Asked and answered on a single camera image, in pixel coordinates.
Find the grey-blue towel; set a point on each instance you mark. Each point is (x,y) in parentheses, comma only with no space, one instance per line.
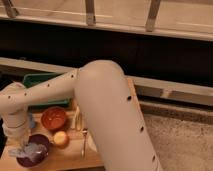
(31,151)

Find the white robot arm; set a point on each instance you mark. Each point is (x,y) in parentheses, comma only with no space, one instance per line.
(104,97)

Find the orange-red bowl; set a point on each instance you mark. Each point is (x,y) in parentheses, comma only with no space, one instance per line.
(53,118)

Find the purple bowl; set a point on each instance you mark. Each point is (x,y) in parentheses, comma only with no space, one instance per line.
(37,139)

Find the metal spoon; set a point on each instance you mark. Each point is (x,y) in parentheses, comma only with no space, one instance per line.
(84,132)

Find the white cup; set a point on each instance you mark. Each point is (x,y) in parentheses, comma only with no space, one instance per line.
(91,143)

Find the apple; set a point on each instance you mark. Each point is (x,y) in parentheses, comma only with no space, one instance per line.
(60,139)

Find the wooden cutting board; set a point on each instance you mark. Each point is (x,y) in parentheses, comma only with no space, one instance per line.
(59,159)

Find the green plastic tray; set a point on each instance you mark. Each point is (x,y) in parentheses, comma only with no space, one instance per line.
(31,80)

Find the small blue cup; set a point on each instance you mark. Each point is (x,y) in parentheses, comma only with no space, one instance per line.
(32,123)

